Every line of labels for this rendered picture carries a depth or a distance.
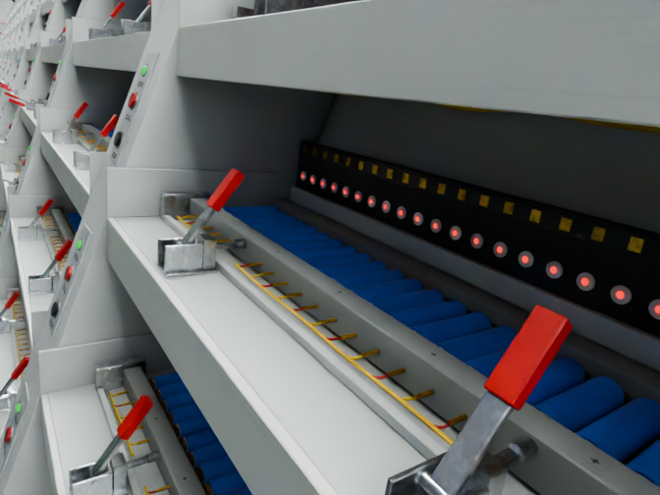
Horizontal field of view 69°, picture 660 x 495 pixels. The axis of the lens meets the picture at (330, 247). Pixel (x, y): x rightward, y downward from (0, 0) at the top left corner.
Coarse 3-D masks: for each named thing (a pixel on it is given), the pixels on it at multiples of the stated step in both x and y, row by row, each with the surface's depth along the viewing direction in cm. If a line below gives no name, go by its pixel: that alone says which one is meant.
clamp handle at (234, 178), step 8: (232, 168) 37; (232, 176) 37; (240, 176) 37; (224, 184) 37; (232, 184) 36; (216, 192) 37; (224, 192) 36; (232, 192) 37; (208, 200) 37; (216, 200) 36; (224, 200) 37; (208, 208) 37; (216, 208) 36; (200, 216) 37; (208, 216) 36; (200, 224) 36; (192, 232) 36; (184, 240) 36; (192, 240) 36
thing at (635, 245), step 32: (320, 160) 51; (352, 160) 46; (320, 192) 51; (352, 192) 47; (384, 192) 43; (416, 192) 40; (448, 192) 37; (480, 192) 34; (448, 224) 37; (480, 224) 35; (512, 224) 33; (544, 224) 30; (576, 224) 29; (608, 224) 28; (480, 256) 35; (512, 256) 33; (544, 256) 31; (576, 256) 29; (608, 256) 28; (640, 256) 26; (544, 288) 31; (576, 288) 29; (608, 288) 28; (640, 288) 26; (640, 320) 26
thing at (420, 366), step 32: (224, 224) 43; (256, 256) 38; (288, 256) 36; (288, 288) 34; (320, 288) 31; (320, 320) 29; (352, 320) 28; (384, 320) 27; (384, 352) 26; (416, 352) 24; (416, 384) 24; (448, 384) 22; (480, 384) 22; (448, 416) 22; (512, 416) 20; (544, 416) 20; (544, 448) 18; (576, 448) 18; (544, 480) 18; (576, 480) 17; (608, 480) 17; (640, 480) 17
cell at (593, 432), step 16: (640, 400) 23; (608, 416) 22; (624, 416) 21; (640, 416) 22; (656, 416) 22; (576, 432) 20; (592, 432) 20; (608, 432) 20; (624, 432) 20; (640, 432) 21; (656, 432) 22; (608, 448) 19; (624, 448) 20; (640, 448) 21
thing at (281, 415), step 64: (128, 192) 48; (192, 192) 51; (256, 192) 56; (128, 256) 41; (448, 256) 37; (192, 320) 29; (256, 320) 30; (576, 320) 29; (192, 384) 29; (256, 384) 24; (320, 384) 24; (384, 384) 25; (256, 448) 22; (320, 448) 20; (384, 448) 20; (448, 448) 21
